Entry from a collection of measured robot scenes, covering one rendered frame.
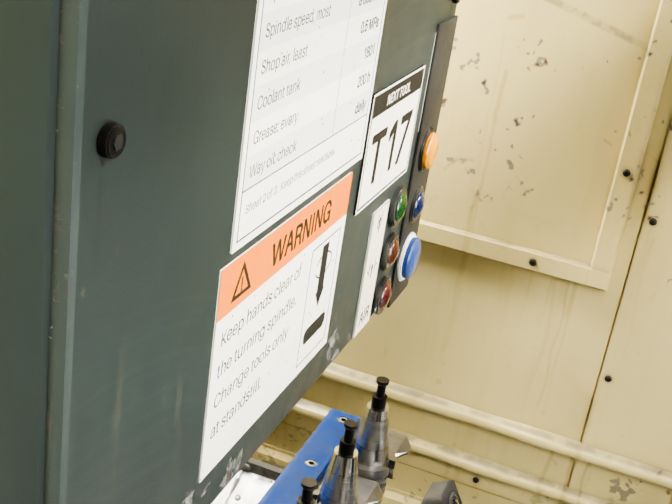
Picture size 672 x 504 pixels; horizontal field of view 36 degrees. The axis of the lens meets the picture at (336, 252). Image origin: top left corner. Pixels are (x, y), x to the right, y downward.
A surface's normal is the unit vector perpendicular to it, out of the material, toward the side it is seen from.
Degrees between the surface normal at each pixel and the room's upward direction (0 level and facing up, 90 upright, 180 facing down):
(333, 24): 90
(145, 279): 90
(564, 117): 90
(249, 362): 90
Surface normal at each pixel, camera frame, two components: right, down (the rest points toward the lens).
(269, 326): 0.92, 0.26
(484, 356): -0.36, 0.33
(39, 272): 0.03, 0.40
